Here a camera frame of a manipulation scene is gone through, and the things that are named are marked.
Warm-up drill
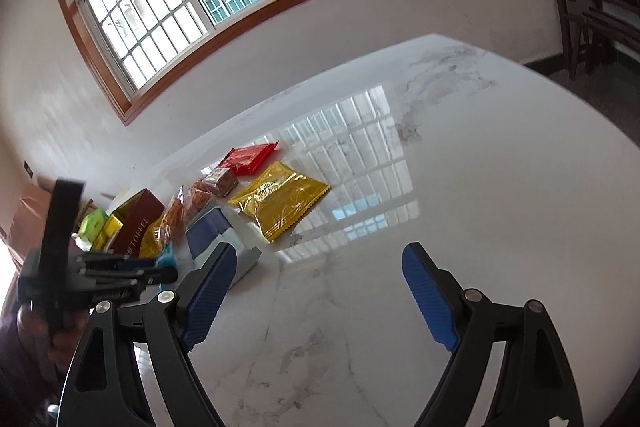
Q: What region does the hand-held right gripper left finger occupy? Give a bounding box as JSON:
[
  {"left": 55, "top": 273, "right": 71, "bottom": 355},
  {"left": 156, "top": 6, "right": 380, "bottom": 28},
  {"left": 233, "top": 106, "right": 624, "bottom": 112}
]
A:
[{"left": 59, "top": 243, "right": 238, "bottom": 427}]

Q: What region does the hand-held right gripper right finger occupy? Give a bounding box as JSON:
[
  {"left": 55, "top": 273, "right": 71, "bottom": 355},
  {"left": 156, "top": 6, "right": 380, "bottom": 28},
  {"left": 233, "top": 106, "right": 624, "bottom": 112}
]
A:
[{"left": 401, "top": 243, "right": 585, "bottom": 427}]

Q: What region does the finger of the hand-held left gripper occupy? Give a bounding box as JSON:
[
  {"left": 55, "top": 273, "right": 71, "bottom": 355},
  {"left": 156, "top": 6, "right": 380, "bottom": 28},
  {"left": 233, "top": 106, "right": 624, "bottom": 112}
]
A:
[
  {"left": 75, "top": 255, "right": 161, "bottom": 271},
  {"left": 90, "top": 268, "right": 179, "bottom": 305}
]

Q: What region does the teal candy packet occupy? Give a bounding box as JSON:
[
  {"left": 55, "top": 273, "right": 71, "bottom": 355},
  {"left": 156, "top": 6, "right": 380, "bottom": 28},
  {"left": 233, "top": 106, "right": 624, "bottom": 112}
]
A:
[{"left": 154, "top": 243, "right": 178, "bottom": 272}]

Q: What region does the gold metal tray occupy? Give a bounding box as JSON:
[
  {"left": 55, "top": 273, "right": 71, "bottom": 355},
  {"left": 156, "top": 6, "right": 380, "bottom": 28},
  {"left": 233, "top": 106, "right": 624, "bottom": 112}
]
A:
[{"left": 97, "top": 188, "right": 166, "bottom": 258}]

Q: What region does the blue and white snack packet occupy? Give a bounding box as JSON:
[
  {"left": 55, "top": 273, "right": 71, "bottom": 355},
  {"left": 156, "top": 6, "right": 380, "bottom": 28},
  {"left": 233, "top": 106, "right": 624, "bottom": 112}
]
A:
[{"left": 185, "top": 207, "right": 263, "bottom": 288}]

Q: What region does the clear peanut packet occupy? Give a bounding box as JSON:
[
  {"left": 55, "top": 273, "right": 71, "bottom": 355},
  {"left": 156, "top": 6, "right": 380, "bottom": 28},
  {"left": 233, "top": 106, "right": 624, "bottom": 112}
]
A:
[
  {"left": 182, "top": 179, "right": 217, "bottom": 224},
  {"left": 140, "top": 186, "right": 189, "bottom": 259}
]

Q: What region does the gold foil snack packet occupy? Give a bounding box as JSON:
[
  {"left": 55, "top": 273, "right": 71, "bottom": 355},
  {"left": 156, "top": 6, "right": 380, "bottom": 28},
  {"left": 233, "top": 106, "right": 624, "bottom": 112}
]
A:
[{"left": 227, "top": 161, "right": 331, "bottom": 244}]

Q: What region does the person's left hand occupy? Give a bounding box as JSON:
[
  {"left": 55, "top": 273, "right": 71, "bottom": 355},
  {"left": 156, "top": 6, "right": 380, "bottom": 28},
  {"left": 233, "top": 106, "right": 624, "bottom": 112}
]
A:
[{"left": 15, "top": 302, "right": 88, "bottom": 373}]

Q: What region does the green tissue pack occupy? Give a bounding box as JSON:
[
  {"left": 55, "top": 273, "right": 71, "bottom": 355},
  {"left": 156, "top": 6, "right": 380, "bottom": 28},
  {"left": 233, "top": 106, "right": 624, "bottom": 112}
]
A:
[{"left": 75, "top": 208, "right": 110, "bottom": 244}]

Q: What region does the small clear snack packet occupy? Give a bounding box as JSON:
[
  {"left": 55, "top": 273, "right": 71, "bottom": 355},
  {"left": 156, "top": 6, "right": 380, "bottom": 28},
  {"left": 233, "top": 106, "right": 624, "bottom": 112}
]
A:
[{"left": 202, "top": 167, "right": 238, "bottom": 198}]

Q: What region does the red snack packet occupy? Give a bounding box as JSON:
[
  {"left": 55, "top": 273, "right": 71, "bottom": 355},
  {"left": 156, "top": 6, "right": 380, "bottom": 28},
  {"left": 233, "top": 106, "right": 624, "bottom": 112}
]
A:
[{"left": 218, "top": 142, "right": 278, "bottom": 176}]

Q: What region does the wooden framed window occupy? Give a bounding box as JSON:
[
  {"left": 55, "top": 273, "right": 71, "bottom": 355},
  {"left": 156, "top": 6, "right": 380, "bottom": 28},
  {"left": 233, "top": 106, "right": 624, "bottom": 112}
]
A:
[{"left": 50, "top": 0, "right": 366, "bottom": 125}]

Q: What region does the dark wooden chair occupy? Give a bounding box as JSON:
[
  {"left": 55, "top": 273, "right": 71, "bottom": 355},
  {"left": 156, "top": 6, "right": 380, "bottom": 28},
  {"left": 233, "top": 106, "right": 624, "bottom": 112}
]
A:
[{"left": 547, "top": 0, "right": 640, "bottom": 80}]

